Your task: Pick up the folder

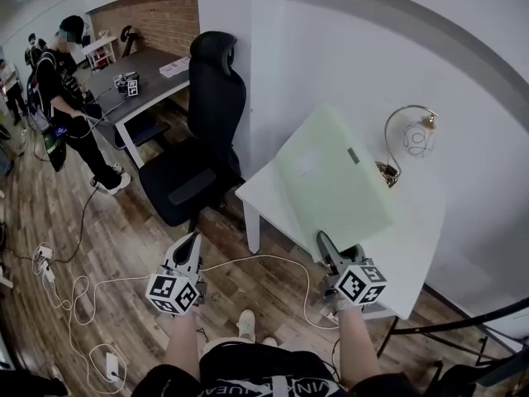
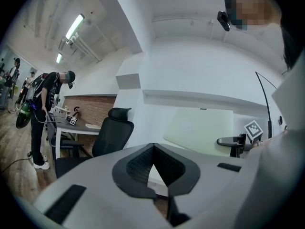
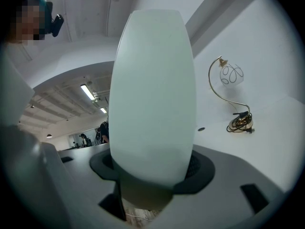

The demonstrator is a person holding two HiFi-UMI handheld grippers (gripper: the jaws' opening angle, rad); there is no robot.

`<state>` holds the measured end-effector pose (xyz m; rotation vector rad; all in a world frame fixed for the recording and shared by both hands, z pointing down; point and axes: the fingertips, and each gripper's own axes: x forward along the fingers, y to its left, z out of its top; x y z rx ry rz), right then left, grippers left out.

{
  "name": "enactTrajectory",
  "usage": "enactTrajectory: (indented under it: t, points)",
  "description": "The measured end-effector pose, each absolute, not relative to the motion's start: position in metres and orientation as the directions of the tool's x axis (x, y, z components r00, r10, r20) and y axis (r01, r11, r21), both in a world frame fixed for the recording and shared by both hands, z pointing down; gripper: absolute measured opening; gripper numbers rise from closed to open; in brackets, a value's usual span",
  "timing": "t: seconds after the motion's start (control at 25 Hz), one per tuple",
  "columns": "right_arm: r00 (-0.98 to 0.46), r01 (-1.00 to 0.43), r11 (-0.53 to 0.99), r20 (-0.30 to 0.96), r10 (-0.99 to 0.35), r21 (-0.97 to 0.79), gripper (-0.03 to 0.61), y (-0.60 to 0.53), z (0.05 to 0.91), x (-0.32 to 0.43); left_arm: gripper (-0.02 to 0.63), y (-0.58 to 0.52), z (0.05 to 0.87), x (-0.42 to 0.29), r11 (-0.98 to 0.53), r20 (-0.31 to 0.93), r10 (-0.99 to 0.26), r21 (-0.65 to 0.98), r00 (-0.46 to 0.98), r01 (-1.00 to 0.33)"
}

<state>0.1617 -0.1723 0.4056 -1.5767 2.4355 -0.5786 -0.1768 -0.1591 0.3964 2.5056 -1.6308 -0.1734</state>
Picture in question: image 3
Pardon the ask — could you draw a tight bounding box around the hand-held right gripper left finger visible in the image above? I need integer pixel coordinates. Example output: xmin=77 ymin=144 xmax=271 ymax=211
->
xmin=41 ymin=142 xmax=125 ymax=229

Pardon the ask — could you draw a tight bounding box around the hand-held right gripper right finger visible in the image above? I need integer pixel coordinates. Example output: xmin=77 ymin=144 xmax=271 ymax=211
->
xmin=154 ymin=144 xmax=286 ymax=229

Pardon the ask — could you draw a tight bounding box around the white desk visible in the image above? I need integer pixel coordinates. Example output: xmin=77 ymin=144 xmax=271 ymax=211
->
xmin=193 ymin=95 xmax=298 ymax=193

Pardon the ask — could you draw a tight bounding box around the gold desk lamp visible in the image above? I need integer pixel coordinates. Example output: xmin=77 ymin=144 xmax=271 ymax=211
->
xmin=208 ymin=55 xmax=255 ymax=135

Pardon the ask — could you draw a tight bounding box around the person's head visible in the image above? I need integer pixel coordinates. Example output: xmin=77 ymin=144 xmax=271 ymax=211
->
xmin=7 ymin=0 xmax=53 ymax=45

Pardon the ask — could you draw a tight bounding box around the black coiled lamp cord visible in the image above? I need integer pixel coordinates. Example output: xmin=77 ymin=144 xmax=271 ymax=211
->
xmin=226 ymin=112 xmax=256 ymax=135

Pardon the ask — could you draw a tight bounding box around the black head-mounted camera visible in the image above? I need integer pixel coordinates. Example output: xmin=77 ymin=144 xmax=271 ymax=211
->
xmin=45 ymin=1 xmax=64 ymax=38

